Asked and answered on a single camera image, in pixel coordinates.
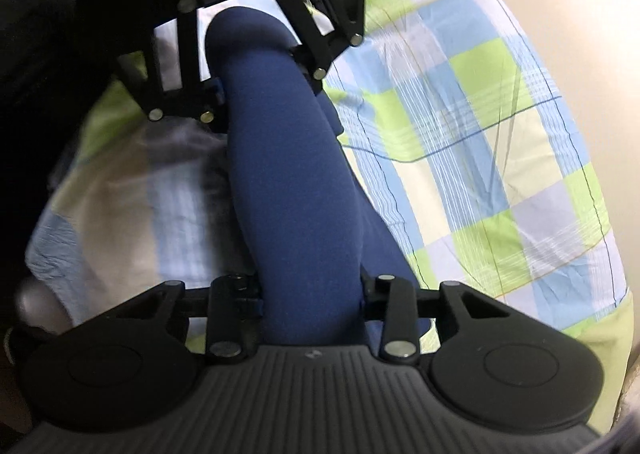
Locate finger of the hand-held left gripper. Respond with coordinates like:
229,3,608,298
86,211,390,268
117,0,231,132
267,0,366,95

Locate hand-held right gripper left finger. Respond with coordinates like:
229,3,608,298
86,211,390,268
102,274,266,361

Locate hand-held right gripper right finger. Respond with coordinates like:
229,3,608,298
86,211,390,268
359,268,516,362

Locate navy blue pants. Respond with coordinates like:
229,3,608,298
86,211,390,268
204,6,432,347

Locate dark cloth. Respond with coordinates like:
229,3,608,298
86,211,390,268
0,0,126,285

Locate checked bed sheet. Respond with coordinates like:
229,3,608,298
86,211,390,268
25,0,636,435

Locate grey round object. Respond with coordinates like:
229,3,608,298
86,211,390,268
14,277,73,335

